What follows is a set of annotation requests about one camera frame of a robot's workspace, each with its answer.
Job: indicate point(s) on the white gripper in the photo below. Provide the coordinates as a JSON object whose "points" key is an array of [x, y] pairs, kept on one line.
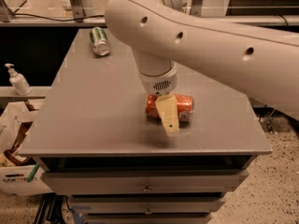
{"points": [[160, 84]]}

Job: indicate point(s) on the white paper bag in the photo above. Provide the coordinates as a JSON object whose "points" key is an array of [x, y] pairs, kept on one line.
{"points": [[14, 115]]}

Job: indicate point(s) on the green marker pen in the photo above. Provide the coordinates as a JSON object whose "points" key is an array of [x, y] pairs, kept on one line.
{"points": [[31, 176]]}

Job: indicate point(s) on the top cabinet drawer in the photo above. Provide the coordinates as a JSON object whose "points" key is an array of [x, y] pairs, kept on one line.
{"points": [[143, 182]]}

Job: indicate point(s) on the green soda can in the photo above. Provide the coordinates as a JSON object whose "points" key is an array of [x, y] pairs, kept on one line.
{"points": [[100, 43]]}

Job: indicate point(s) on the cabinet drawer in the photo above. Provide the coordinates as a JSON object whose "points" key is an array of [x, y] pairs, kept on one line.
{"points": [[149, 219], [146, 204], [143, 182]]}

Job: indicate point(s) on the bottom cabinet drawer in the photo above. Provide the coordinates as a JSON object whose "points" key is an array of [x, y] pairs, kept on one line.
{"points": [[149, 219]]}

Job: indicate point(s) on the grey drawer cabinet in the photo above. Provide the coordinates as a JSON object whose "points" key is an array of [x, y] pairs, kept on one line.
{"points": [[94, 120]]}

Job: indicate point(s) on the middle cabinet drawer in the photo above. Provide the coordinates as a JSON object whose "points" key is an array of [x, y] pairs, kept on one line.
{"points": [[146, 204]]}

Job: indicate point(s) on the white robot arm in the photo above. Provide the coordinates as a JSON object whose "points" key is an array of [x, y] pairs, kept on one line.
{"points": [[261, 63]]}

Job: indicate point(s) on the white cardboard box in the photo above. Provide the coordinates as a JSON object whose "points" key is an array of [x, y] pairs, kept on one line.
{"points": [[13, 180]]}

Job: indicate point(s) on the white pump bottle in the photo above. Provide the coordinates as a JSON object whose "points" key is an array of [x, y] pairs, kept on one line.
{"points": [[18, 81]]}

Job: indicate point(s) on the red coke can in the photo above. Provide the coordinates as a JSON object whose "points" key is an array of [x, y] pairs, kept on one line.
{"points": [[185, 106]]}

